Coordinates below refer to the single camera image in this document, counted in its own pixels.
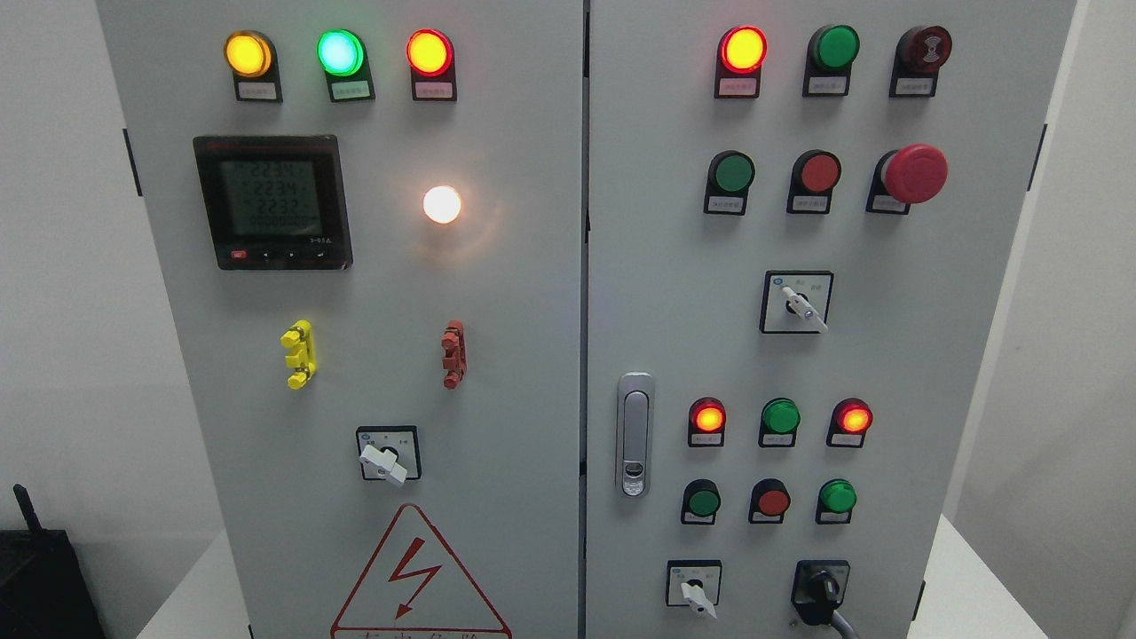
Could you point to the red push button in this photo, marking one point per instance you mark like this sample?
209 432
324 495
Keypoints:
769 502
813 179

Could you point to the white selector switch bottom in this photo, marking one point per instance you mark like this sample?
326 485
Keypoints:
694 584

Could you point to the white selector switch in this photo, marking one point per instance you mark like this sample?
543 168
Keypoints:
694 584
796 301

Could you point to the yellow terminal connector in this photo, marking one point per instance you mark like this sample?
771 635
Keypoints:
299 342

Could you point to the green lit indicator light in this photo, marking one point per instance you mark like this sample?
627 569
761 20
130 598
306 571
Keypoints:
343 57

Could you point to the red indicator light lower right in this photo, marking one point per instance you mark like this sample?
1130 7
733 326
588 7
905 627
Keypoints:
849 423

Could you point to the red lit indicator lower left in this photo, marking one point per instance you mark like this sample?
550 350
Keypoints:
706 421

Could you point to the green indicator light lower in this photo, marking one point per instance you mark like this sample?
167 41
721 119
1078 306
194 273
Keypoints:
779 422

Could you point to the silver door lock handle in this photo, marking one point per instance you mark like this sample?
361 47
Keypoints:
635 405

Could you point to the green push button upper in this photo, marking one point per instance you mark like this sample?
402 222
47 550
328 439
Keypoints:
729 177

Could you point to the red push button upper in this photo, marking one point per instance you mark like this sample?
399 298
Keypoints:
813 179

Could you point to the black rotary knob switch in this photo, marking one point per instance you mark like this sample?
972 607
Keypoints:
818 589

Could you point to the white selector switch left door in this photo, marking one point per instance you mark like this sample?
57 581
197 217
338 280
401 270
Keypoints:
389 453

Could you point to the grey electrical cabinet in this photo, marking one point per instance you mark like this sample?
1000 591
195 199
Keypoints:
579 143

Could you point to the black box with antenna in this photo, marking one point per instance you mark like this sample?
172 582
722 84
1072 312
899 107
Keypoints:
43 592

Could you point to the red indicator light top right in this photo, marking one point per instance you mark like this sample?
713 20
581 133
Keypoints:
738 62

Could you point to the green push button lower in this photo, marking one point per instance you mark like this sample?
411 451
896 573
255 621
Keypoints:
701 502

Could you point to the red terminal connector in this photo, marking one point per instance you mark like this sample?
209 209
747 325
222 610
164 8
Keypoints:
454 359

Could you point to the red emergency stop button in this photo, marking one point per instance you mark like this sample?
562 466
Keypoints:
905 177

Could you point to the red indicator light left door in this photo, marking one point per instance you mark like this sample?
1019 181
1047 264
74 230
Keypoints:
431 61

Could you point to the white lit indicator light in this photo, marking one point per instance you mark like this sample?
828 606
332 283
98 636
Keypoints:
442 204

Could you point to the red push button lower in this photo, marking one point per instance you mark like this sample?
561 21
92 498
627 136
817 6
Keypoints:
769 502

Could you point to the red high voltage warning sticker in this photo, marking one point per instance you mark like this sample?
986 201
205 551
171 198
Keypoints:
415 586

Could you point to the white selector switch upper right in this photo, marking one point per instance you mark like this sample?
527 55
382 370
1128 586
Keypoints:
796 301

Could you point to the yellow indicator light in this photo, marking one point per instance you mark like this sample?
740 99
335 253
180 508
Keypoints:
255 67

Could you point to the green push button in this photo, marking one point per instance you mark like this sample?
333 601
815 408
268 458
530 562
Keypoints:
729 177
701 502

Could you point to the black digital power meter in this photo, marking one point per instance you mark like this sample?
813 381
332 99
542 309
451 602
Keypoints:
274 202

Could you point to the green illuminated button lower right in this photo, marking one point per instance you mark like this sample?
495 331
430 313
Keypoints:
837 499

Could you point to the green indicator light top right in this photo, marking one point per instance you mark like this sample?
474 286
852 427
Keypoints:
829 58

